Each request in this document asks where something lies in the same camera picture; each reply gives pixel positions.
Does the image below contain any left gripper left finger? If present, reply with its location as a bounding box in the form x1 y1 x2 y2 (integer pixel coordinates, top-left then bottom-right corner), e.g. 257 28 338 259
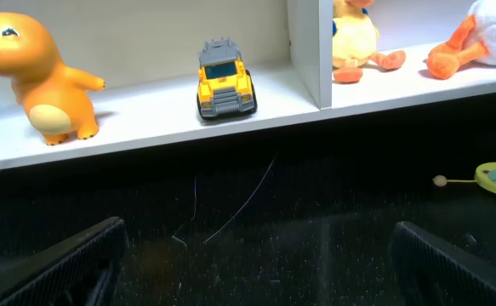
0 215 129 306

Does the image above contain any yellow plush duck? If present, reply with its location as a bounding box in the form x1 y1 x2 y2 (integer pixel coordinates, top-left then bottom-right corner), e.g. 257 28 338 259
331 0 408 84

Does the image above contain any orange dinosaur toy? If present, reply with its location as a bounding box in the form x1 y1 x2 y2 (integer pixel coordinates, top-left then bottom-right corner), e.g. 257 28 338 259
0 11 106 147

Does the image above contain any white plush duck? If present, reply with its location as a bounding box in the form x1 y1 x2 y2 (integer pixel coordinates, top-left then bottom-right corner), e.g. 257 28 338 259
425 0 496 81

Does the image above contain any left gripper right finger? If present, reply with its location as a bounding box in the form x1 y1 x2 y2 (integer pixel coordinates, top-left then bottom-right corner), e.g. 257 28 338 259
389 220 496 306

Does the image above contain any white shelf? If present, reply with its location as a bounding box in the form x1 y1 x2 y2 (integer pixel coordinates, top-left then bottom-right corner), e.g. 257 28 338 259
0 0 496 195

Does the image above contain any grey and yellow toy truck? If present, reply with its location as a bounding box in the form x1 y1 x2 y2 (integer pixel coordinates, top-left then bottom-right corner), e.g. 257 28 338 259
196 37 259 122

